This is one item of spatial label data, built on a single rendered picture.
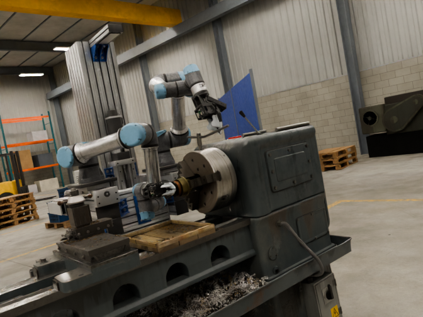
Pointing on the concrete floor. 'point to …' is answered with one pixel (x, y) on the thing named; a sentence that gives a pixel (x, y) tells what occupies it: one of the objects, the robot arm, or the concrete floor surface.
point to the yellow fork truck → (11, 188)
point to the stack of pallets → (17, 210)
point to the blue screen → (252, 105)
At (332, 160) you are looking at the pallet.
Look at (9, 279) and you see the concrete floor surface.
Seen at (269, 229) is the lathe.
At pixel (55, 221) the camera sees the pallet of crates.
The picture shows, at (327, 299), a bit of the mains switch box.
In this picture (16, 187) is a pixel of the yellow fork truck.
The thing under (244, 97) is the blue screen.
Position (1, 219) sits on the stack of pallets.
